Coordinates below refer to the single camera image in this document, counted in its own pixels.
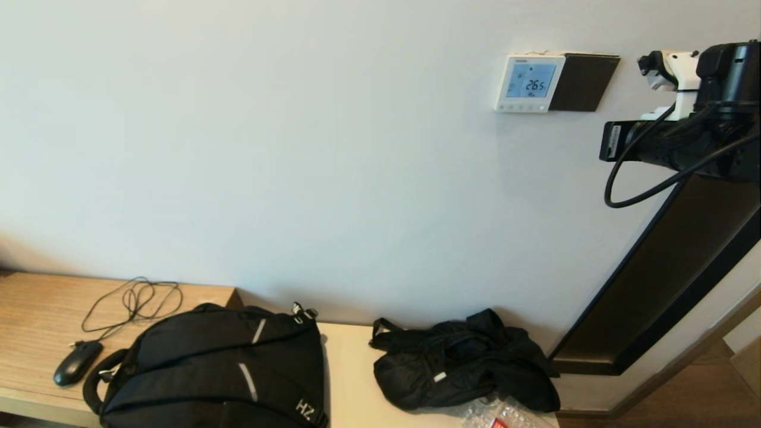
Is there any dark brown door frame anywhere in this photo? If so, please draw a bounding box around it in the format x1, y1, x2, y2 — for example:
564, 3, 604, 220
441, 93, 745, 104
548, 172, 761, 376

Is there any white low cabinet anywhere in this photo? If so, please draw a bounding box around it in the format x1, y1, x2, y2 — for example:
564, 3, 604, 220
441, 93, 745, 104
315, 323, 559, 428

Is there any black backpack with grey stripes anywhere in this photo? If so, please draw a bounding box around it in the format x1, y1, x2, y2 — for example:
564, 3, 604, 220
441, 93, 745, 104
83, 302, 329, 428

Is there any clear plastic bottle red label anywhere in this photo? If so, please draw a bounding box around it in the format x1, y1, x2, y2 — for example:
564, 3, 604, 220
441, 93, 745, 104
461, 395, 559, 428

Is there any crumpled black soft bag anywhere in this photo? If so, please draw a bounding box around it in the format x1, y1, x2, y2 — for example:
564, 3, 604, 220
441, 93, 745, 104
369, 308, 561, 414

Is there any black wall switch panel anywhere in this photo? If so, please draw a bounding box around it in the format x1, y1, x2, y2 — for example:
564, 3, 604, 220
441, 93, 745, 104
548, 53, 621, 112

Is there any white wall thermostat blue display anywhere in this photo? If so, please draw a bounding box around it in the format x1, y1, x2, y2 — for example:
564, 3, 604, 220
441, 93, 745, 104
493, 53, 567, 114

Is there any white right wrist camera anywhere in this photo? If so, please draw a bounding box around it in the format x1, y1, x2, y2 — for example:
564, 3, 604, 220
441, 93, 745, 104
637, 50, 701, 121

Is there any thin black mouse cable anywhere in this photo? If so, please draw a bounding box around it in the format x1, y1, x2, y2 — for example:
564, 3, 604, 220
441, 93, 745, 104
70, 276, 184, 349

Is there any black computer mouse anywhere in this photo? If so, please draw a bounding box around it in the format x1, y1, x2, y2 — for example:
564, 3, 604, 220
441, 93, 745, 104
54, 340, 105, 387

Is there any light wooden desk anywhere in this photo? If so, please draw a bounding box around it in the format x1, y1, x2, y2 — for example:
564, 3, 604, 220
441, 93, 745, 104
0, 270, 244, 427

